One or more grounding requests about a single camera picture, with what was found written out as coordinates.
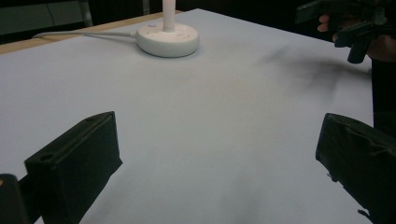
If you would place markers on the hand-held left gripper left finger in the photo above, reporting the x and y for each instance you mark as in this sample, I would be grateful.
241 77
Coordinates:
73 168

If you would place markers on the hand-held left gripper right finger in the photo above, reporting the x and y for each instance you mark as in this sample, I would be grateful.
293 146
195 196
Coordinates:
361 161

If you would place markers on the white round lamp base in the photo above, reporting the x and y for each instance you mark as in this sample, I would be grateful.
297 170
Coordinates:
169 37

